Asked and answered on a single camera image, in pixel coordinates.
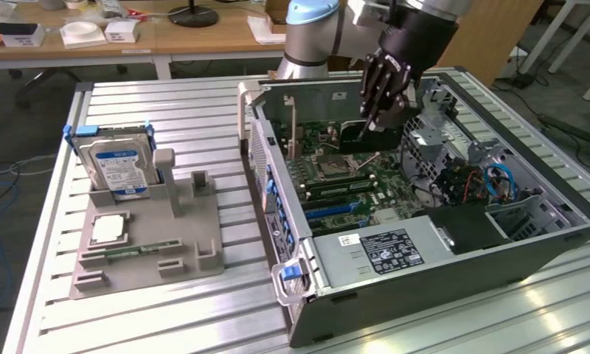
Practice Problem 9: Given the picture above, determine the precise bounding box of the white floor cable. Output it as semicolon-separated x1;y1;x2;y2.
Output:
0;153;60;177

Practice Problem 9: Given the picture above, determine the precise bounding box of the silver drive cage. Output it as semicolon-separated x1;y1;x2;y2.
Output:
484;193;572;241

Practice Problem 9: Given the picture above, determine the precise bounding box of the open black PC case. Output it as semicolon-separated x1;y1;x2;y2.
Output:
238;72;590;350

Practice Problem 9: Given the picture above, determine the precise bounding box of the silver CPU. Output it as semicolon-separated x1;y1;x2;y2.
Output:
88;217;126;244

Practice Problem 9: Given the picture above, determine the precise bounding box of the white box with black top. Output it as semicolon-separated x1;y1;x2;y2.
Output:
0;22;46;48

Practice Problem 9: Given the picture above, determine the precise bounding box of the wooden cabinet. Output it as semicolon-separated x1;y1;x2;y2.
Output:
422;0;545;86

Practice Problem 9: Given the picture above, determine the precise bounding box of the white square holder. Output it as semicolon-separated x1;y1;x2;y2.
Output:
60;21;108;50

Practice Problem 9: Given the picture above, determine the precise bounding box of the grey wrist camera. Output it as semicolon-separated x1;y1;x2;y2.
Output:
349;0;393;28

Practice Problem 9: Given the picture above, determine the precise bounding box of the black installed RAM stick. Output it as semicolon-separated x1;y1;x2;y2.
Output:
302;177;377;195

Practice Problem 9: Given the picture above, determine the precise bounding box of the hard disk in blue caddy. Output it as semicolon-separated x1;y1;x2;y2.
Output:
61;119;161;203

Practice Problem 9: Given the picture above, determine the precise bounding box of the black chair base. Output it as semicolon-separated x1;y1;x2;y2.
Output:
8;68;82;110

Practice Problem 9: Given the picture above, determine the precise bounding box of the black round lamp base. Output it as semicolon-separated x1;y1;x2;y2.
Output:
168;5;220;29

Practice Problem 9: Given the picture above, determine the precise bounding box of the grey metal disk bay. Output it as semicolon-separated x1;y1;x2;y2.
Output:
402;83;478;165

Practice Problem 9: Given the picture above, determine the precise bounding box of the stack of white papers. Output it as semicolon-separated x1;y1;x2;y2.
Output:
246;15;289;45

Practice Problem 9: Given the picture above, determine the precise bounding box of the black graphics card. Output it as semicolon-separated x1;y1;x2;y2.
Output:
282;94;408;161

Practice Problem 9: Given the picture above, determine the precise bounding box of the CPU socket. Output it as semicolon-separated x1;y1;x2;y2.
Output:
312;153;356;177

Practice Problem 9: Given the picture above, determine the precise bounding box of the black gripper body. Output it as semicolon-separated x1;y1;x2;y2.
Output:
377;10;461;82

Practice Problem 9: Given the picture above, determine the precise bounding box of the blue expansion slot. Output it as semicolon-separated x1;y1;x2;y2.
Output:
304;204;361;220

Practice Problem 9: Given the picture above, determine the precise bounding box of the white table frame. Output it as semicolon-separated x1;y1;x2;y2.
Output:
518;0;590;100

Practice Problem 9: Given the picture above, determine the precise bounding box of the green RAM stick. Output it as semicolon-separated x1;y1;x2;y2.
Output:
105;245;161;261

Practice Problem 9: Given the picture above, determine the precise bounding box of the red wire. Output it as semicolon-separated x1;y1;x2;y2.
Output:
460;167;484;203

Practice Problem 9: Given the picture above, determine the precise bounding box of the small white labelled box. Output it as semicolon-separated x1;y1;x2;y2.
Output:
104;20;141;44

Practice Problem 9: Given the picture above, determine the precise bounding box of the grey parts rack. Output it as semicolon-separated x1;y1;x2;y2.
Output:
68;147;228;302

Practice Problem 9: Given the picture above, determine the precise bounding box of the grey power supply unit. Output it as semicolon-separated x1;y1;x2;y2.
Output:
313;217;454;288

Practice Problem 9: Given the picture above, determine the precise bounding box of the wooden desk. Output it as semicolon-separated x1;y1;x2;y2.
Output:
0;0;424;80

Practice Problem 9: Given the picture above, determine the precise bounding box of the blue wire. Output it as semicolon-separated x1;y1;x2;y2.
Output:
484;164;521;203

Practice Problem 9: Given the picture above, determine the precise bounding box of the green motherboard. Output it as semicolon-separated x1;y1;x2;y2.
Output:
269;119;434;237

